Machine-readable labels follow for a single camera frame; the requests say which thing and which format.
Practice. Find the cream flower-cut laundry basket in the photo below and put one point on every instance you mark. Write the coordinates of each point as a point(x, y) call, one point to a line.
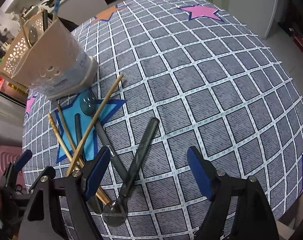
point(20, 45)

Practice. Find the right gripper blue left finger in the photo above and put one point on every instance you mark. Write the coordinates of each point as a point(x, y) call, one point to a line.
point(93, 172)

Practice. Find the dark handled spoon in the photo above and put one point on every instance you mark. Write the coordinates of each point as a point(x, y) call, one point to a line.
point(94, 202)

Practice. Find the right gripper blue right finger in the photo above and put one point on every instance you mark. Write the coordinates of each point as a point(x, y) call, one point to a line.
point(202, 170)

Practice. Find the beige utensil holder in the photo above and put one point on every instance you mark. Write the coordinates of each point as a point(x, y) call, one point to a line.
point(56, 65)

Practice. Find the brown wooden chopstick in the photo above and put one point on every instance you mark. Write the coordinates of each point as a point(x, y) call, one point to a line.
point(100, 192)

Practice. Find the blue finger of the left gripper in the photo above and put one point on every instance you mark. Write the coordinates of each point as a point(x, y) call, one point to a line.
point(23, 159)

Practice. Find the dark translucent spoon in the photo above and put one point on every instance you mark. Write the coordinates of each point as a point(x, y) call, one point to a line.
point(116, 212)
point(88, 105)

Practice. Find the grey checkered star tablecloth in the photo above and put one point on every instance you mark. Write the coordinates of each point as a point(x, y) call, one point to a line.
point(212, 84)

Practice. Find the patterned yellow chopstick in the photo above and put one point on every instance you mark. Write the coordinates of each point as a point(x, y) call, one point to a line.
point(61, 142)

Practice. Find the spoon in holder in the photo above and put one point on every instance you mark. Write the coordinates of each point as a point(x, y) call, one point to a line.
point(33, 35)

